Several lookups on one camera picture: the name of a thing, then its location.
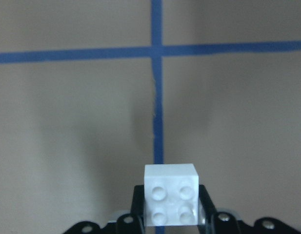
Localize white block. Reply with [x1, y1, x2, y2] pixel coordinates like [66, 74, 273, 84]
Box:
[144, 163, 199, 227]

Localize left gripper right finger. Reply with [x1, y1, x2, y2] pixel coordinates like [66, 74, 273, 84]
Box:
[197, 185, 217, 234]

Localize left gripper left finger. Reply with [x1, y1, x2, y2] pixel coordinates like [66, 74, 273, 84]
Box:
[130, 185, 145, 234]

